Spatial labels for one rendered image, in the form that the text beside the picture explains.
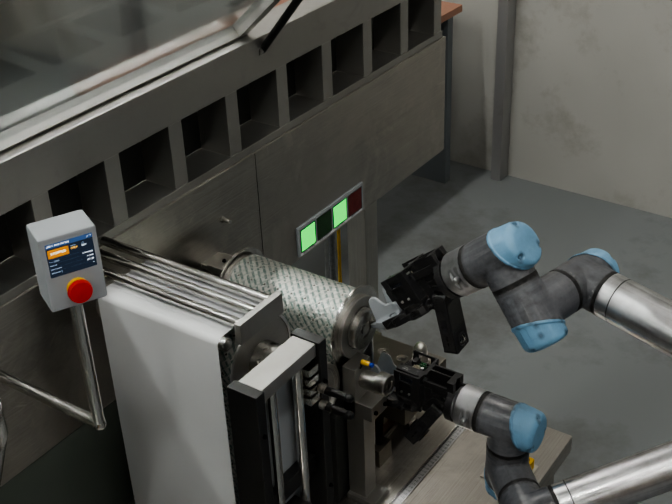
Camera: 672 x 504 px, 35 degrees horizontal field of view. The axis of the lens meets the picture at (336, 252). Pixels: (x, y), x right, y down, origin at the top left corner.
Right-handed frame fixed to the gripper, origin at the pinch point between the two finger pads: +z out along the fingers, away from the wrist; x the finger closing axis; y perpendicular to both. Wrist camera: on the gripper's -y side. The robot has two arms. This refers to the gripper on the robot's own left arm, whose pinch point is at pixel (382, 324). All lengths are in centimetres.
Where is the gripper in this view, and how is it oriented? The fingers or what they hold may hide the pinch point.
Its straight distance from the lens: 182.3
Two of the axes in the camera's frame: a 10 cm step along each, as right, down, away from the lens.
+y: -5.6, -8.3, -0.7
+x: -5.6, 4.4, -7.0
